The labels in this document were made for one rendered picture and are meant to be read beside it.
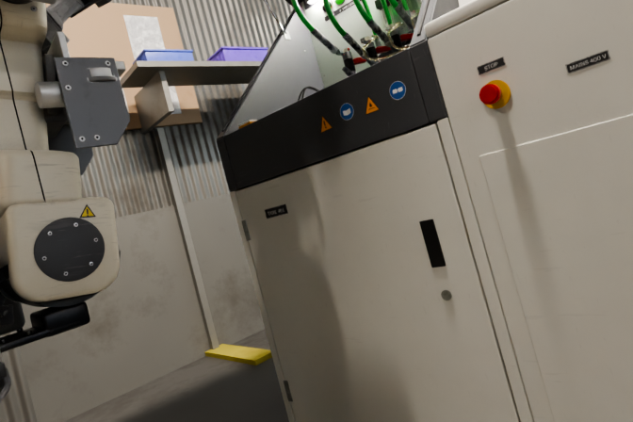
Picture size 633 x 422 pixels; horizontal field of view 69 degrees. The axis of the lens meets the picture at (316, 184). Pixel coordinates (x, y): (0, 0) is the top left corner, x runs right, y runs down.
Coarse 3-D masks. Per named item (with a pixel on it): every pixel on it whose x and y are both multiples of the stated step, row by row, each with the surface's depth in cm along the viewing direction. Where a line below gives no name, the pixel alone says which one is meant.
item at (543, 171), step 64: (512, 0) 81; (576, 0) 74; (448, 64) 89; (512, 64) 82; (576, 64) 76; (512, 128) 83; (576, 128) 77; (512, 192) 85; (576, 192) 78; (512, 256) 86; (576, 256) 80; (512, 320) 88; (576, 320) 81; (576, 384) 82
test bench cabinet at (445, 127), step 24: (456, 144) 91; (456, 168) 91; (240, 216) 134; (480, 240) 90; (480, 264) 91; (264, 312) 133; (504, 336) 90; (504, 360) 90; (288, 408) 132; (528, 408) 89
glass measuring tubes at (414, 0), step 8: (376, 0) 153; (400, 0) 148; (408, 0) 148; (416, 0) 146; (392, 8) 150; (416, 8) 145; (384, 16) 152; (392, 16) 153; (400, 32) 149; (408, 48) 150
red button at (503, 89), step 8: (496, 80) 84; (488, 88) 81; (496, 88) 81; (504, 88) 83; (480, 96) 82; (488, 96) 81; (496, 96) 81; (504, 96) 83; (488, 104) 82; (496, 104) 84; (504, 104) 83
